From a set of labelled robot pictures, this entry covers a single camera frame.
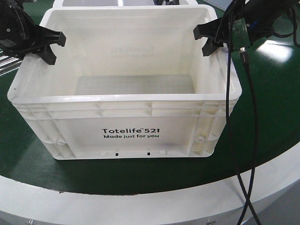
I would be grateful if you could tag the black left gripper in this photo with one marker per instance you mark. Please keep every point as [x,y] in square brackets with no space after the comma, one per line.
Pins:
[20,35]

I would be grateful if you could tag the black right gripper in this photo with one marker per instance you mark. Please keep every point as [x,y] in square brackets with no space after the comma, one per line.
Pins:
[240,26]

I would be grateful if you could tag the white plastic tote box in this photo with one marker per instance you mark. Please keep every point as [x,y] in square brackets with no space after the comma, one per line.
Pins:
[130,82]

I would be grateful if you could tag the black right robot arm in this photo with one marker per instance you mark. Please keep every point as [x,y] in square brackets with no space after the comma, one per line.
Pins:
[259,16]

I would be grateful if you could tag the black robot base parts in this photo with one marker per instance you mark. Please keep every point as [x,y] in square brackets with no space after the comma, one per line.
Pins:
[166,2]

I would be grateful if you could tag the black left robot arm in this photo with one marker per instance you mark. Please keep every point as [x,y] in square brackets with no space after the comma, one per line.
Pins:
[9,2]

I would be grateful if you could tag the metal rods rack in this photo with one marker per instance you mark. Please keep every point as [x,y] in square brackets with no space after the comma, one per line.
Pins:
[8,63]

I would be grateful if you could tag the white rounded tray behind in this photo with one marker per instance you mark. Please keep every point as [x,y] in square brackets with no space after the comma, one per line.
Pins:
[118,4]

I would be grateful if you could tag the white curved table rim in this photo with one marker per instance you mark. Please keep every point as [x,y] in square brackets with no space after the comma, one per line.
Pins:
[221,199]

